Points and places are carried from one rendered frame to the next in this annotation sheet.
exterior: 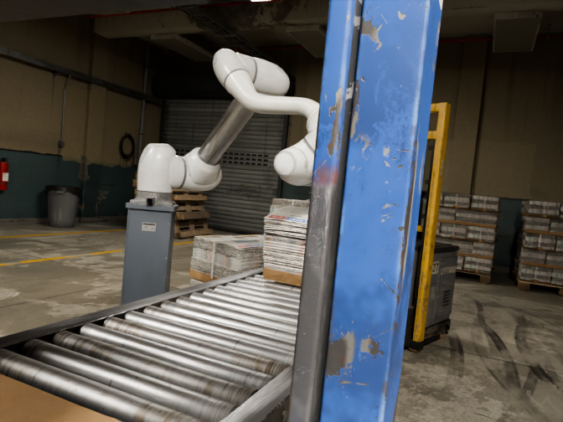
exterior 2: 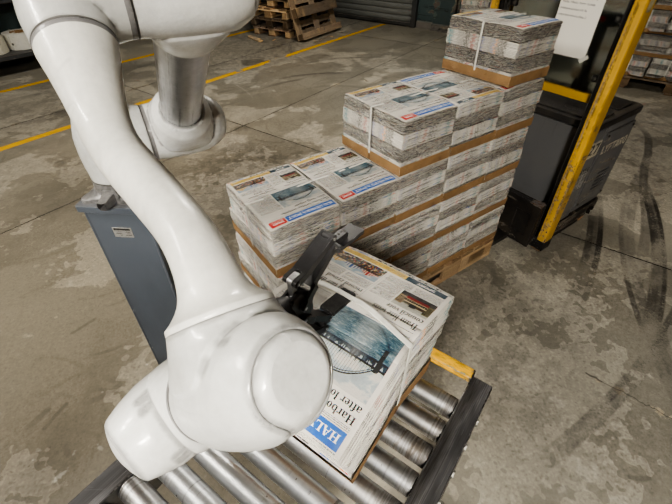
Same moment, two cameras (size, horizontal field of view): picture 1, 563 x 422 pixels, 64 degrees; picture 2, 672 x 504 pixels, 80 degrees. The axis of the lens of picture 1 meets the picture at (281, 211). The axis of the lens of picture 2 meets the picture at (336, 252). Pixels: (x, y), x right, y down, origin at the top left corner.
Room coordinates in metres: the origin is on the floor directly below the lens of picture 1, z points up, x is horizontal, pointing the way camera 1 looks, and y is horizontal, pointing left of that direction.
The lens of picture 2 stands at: (1.16, -0.25, 1.63)
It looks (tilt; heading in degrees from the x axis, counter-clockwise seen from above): 40 degrees down; 12
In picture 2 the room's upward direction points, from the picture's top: straight up
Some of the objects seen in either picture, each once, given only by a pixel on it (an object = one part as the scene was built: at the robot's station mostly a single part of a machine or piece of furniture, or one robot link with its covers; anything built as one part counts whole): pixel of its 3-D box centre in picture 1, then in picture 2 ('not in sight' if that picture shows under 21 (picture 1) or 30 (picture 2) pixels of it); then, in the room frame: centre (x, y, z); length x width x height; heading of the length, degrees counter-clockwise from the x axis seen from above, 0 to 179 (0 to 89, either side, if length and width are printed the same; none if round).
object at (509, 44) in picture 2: not in sight; (472, 154); (3.24, -0.56, 0.65); 0.39 x 0.30 x 1.29; 48
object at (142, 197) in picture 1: (153, 198); (120, 183); (2.03, 0.58, 1.03); 0.22 x 0.18 x 0.06; 8
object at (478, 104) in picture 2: not in sight; (443, 111); (3.02, -0.36, 0.95); 0.38 x 0.29 x 0.23; 47
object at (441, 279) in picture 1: (403, 285); (544, 156); (3.84, -1.10, 0.40); 0.69 x 0.55 x 0.80; 48
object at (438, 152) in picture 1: (429, 223); (602, 93); (3.34, -1.10, 0.97); 0.09 x 0.09 x 1.75; 48
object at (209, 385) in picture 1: (146, 371); not in sight; (0.81, 0.22, 0.77); 0.47 x 0.05 x 0.05; 66
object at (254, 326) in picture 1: (236, 327); not in sight; (1.10, 0.08, 0.77); 0.47 x 0.05 x 0.05; 66
